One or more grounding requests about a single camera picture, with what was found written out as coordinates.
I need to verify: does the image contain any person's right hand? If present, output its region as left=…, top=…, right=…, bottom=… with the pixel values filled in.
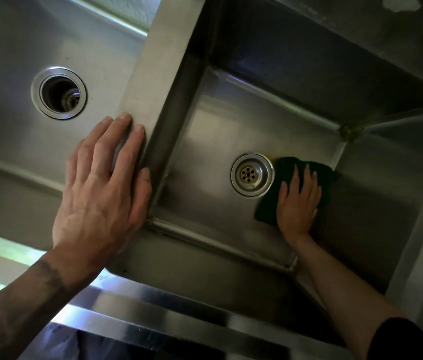
left=276, top=163, right=323, bottom=247

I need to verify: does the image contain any stainless steel sink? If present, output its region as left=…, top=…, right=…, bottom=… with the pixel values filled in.
left=0, top=0, right=208, bottom=360
left=106, top=0, right=423, bottom=360

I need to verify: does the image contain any green scouring cloth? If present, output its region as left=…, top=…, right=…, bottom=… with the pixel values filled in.
left=254, top=156, right=341, bottom=227

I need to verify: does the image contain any person's left hand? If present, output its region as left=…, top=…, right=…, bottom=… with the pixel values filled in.
left=42, top=112, right=153, bottom=288

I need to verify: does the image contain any person's right forearm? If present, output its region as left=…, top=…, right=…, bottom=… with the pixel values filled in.
left=294, top=234, right=407, bottom=360

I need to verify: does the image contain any black shirt sleeve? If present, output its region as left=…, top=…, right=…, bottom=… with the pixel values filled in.
left=367, top=317, right=423, bottom=360

